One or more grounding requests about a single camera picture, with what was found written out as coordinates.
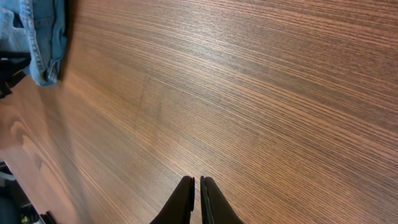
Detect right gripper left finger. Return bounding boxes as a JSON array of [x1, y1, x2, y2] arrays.
[[150, 175, 195, 224]]

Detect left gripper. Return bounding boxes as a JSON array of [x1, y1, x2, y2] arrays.
[[1, 51, 31, 99]]

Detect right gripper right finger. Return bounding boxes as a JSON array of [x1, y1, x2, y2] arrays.
[[200, 176, 243, 224]]

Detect light blue jeans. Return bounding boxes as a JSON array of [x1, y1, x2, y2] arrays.
[[1, 0, 67, 86]]

